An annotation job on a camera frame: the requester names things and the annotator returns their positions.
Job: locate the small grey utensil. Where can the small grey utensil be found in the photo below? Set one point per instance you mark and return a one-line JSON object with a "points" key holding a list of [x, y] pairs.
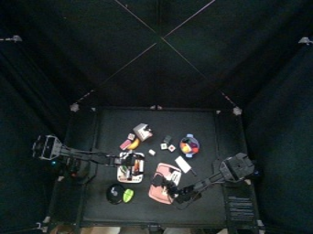
{"points": [[115, 192]]}

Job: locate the silver frame bracket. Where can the silver frame bracket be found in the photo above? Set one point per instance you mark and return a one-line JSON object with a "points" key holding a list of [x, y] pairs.
{"points": [[305, 40], [154, 107], [237, 110], [15, 38], [74, 107]]}

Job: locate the black round plate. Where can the black round plate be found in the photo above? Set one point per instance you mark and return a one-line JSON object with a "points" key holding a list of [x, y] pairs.
{"points": [[112, 196]]}

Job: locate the pink cutting board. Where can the pink cutting board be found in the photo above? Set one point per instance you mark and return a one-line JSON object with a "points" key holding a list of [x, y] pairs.
{"points": [[157, 197]]}

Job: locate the red toy fruit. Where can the red toy fruit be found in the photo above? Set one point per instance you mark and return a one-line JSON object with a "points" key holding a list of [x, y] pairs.
{"points": [[194, 149]]}

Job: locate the pink toy block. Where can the pink toy block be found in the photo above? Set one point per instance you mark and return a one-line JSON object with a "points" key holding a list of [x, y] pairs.
{"points": [[124, 144]]}

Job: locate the grey white knife block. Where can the grey white knife block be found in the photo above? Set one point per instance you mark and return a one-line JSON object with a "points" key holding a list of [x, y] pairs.
{"points": [[142, 131]]}

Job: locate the small black block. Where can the small black block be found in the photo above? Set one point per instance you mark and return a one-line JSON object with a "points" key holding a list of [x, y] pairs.
{"points": [[167, 139]]}

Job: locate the yellow toy banana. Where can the yellow toy banana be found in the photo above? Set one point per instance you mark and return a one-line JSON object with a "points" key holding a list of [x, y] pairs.
{"points": [[134, 144]]}

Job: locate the black label with white text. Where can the black label with white text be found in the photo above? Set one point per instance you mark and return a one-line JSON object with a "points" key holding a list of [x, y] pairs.
{"points": [[240, 207]]}

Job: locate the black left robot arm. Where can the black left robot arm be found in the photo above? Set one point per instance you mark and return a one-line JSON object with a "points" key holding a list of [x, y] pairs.
{"points": [[82, 154]]}

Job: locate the white toy food slice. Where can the white toy food slice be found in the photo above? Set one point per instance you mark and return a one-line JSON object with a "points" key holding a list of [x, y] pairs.
{"points": [[175, 176]]}

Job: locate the small pink cube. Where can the small pink cube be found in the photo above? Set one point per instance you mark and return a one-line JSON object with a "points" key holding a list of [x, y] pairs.
{"points": [[131, 136]]}

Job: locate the green toy lime wedge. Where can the green toy lime wedge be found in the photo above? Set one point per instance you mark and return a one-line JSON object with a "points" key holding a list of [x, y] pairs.
{"points": [[128, 195]]}

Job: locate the white rectangular tray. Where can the white rectangular tray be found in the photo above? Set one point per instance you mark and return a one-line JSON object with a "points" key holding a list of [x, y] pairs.
{"points": [[141, 179]]}

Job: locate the yellow toy fruit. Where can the yellow toy fruit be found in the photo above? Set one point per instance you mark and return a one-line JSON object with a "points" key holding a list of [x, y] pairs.
{"points": [[185, 148]]}

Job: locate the white card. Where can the white card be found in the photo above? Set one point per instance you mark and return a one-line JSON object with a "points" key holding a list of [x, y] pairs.
{"points": [[182, 164]]}

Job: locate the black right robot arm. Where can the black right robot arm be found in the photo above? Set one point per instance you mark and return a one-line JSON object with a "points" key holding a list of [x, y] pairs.
{"points": [[234, 167]]}

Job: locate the small white cube red mark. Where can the small white cube red mark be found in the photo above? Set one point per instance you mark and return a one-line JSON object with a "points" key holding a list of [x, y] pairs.
{"points": [[171, 148]]}

